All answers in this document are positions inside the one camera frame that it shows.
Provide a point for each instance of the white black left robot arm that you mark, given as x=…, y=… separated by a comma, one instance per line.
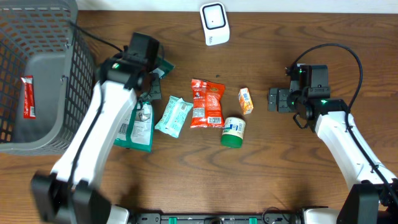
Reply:
x=71, y=192

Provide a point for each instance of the green white package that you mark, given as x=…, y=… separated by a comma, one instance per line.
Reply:
x=137, y=127

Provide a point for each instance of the orange tissue pack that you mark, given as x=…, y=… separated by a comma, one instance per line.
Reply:
x=245, y=101

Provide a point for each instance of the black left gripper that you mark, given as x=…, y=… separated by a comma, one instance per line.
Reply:
x=157, y=95

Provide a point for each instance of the white barcode scanner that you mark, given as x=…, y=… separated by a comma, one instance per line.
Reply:
x=215, y=23

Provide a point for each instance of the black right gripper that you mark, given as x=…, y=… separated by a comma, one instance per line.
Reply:
x=283, y=105

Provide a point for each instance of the light blue tissue pack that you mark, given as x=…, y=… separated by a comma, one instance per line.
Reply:
x=174, y=116

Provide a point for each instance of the red snack bag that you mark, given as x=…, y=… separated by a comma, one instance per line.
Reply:
x=29, y=102
x=207, y=112

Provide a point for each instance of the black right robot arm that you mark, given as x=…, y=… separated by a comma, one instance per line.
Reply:
x=372, y=187

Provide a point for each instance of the grey plastic mesh basket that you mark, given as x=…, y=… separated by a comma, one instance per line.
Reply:
x=37, y=40

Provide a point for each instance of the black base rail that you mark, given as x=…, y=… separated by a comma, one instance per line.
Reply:
x=270, y=217

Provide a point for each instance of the green capped white jar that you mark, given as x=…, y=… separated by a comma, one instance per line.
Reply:
x=233, y=132

